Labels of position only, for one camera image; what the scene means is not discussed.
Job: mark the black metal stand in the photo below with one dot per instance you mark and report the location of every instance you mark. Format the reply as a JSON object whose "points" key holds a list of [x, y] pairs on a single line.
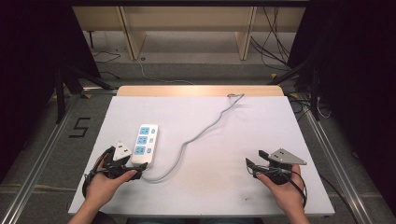
{"points": [[315, 93], [59, 93]]}

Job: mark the white power strip blue sockets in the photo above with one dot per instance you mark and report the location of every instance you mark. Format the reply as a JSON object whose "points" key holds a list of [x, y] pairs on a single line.
{"points": [[151, 140]]}

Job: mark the person's left hand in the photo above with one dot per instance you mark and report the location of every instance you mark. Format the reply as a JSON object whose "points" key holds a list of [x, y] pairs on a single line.
{"points": [[102, 189]]}

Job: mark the dark curtain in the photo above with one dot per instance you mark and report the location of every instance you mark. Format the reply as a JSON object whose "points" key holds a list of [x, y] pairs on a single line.
{"points": [[28, 77], [358, 93]]}

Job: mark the light wooden shelf unit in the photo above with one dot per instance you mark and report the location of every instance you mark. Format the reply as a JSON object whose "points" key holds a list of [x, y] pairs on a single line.
{"points": [[186, 18]]}

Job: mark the white table mat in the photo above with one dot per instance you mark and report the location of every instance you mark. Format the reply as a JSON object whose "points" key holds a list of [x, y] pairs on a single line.
{"points": [[218, 149]]}

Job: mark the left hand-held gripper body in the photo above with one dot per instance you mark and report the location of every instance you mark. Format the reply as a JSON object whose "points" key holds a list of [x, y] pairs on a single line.
{"points": [[121, 151]]}

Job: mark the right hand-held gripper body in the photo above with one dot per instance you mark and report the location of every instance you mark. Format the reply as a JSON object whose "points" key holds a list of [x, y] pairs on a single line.
{"points": [[285, 158]]}

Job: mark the aluminium floor rail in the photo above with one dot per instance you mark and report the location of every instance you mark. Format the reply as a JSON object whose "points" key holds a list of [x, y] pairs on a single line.
{"points": [[340, 174], [38, 165]]}

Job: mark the person's right hand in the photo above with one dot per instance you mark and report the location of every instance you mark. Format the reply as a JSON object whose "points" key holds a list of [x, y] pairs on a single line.
{"points": [[288, 194]]}

